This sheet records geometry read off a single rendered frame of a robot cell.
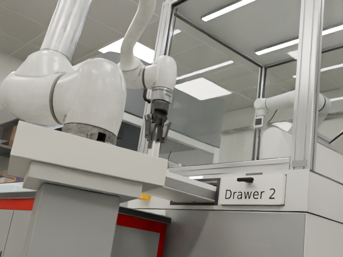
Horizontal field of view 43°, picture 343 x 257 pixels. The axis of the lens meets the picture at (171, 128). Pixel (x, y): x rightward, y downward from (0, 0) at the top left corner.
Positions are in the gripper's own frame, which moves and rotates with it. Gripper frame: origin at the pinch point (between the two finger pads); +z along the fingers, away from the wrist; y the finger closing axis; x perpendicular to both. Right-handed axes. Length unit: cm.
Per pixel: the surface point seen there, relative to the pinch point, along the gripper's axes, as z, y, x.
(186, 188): 15.0, 6.4, -15.2
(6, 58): -174, 55, 413
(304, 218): 23, 23, -57
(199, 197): 16.7, 14.2, -14.9
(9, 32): -179, 33, 348
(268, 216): 22, 23, -42
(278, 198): 16, 21, -47
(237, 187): 11.9, 21.2, -27.7
